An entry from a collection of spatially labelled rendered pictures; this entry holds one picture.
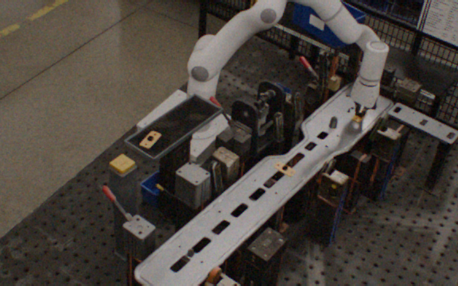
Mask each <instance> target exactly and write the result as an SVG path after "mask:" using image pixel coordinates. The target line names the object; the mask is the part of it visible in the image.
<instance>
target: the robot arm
mask: <svg viewBox="0 0 458 286"><path fill-rule="evenodd" d="M287 2H296V3H298V4H301V5H303V6H309V7H311V8H312V9H313V10H314V11H315V12H316V13H317V14H318V16H319V17H320V18H321V19H322V20H323V21H324V23H325V24H326V25H327V26H328V27H329V28H330V30H331V31H333V32H334V34H335V35H336V36H337V37H338V38H339V39H340V40H341V41H342V42H343V43H345V44H351V43H353V42H355V43H356V44H357V45H358V46H359V47H360V48H361V49H362V50H363V59H362V63H361V67H360V70H359V71H358V73H357V74H359V76H358V77H357V79H356V80H355V84H354V86H353V88H352V91H351V95H350V96H349V98H350V99H351V100H353V102H354V104H355V116H356V115H357V113H358V112H360V108H361V105H362V106H363V109H362V110H361V114H360V118H362V117H364V116H365V115H366V112H367V110H369V109H371V110H375V109H376V108H377V106H376V102H377V99H378V92H379V90H380V80H381V77H382V72H383V68H384V66H385V62H386V58H387V54H388V51H389V46H388V45H387V44H386V43H384V42H382V41H380V39H379V38H378V37H377V36H376V35H375V34H374V32H373V31H372V30H371V29H370V28H369V27H367V26H366V25H361V24H358V23H357V22H356V21H355V19H354V18H353V17H352V16H351V15H350V14H349V12H348V11H347V10H346V9H345V7H344V6H343V5H342V4H341V2H340V1H339V0H258V1H257V3H256V4H255V5H254V6H253V7H252V8H251V9H249V10H246V11H243V12H241V13H239V14H237V15H236V16H235V17H234V18H233V19H231V20H230V21H229V22H228V23H227V24H226V25H225V26H224V27H223V28H222V29H221V30H220V31H219V32H218V33H217V34H216V35H215V36H213V35H205V36H202V37H201V38H200V39H199V40H198V41H197V42H196V45H195V47H194V49H193V51H192V54H191V56H190V58H189V60H188V73H189V77H188V87H187V94H186V98H188V97H189V96H191V95H193V94H196V95H199V96H200V97H202V98H204V99H206V100H208V101H209V102H210V100H209V98H210V97H214V98H215V89H216V84H217V81H218V77H219V74H220V71H221V69H222V68H223V66H224V65H225V64H226V62H227V61H229V59H230V58H231V57H232V55H233V54H234V53H235V52H236V51H237V50H238V48H239V47H240V46H241V45H242V44H244V43H245V42H246V41H247V40H249V39H250V38H251V37H252V36H253V35H255V34H256V33H258V32H260V31H262V30H266V29H269V28H271V27H272V26H274V25H275V24H276V23H277V22H278V21H279V20H280V19H281V17H282V15H283V13H284V10H285V4H286V3H287ZM217 129H218V123H217V121H216V119H213V120H212V121H211V122H209V123H208V124H207V125H206V126H204V127H203V128H201V129H200V130H198V131H197V132H196V133H194V134H193V135H192V139H193V140H205V139H208V138H210V137H212V136H213V135H215V133H216V131H217Z"/></svg>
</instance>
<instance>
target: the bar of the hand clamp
mask: <svg viewBox="0 0 458 286"><path fill-rule="evenodd" d="M317 55H319V73H318V85H321V86H322V87H323V89H327V75H328V60H329V61H331V60H332V59H333V55H332V54H328V51H326V50H323V51H322V52H318V53H317ZM324 85H325V87H324Z"/></svg>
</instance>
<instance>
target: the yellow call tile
mask: <svg viewBox="0 0 458 286"><path fill-rule="evenodd" d="M134 165H135V162H134V161H132V160H131V159H130V158H128V157H126V156H124V155H123V154H122V155H121V156H120V157H118V158H116V159H115V160H113V161H112V162H110V166H111V167H113V168H115V169H116V170H118V171H119V172H121V173H124V172H125V171H127V170H128V169H130V168H131V167H133V166H134Z"/></svg>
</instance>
